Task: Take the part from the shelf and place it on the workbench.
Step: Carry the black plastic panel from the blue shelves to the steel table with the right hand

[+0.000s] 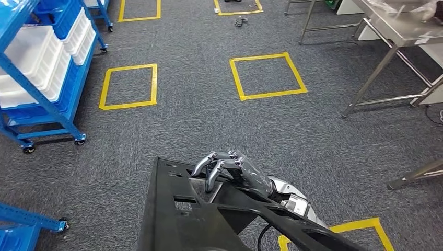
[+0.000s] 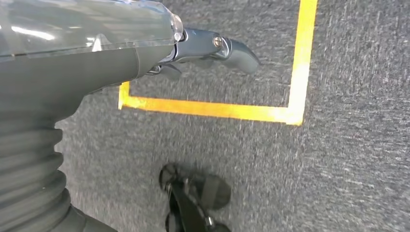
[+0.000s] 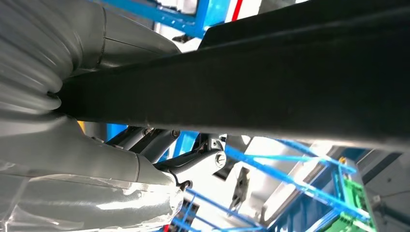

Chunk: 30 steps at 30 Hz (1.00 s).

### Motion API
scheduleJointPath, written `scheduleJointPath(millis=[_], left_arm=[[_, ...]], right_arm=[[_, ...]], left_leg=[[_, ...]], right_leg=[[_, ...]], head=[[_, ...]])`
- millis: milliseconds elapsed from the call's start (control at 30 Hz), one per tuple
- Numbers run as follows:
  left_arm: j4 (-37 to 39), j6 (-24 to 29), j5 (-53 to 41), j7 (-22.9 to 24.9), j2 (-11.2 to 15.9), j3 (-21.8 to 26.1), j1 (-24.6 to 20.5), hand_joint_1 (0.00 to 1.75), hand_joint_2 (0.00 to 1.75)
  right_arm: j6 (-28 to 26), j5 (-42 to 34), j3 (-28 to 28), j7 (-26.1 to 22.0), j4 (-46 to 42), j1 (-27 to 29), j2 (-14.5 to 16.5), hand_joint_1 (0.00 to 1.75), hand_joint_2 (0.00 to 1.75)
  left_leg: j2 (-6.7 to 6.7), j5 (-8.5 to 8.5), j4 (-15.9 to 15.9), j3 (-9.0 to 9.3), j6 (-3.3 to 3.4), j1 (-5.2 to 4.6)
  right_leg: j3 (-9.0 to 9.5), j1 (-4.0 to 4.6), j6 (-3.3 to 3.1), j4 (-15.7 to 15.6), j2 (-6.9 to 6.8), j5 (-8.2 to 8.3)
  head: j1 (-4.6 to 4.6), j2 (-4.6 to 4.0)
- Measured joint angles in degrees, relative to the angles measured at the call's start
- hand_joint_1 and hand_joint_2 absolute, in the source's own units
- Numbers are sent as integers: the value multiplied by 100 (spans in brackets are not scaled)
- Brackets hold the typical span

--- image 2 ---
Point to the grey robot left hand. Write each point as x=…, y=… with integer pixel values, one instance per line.
x=80, y=64

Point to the yellow floor tape square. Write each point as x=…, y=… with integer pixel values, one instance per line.
x=208, y=109

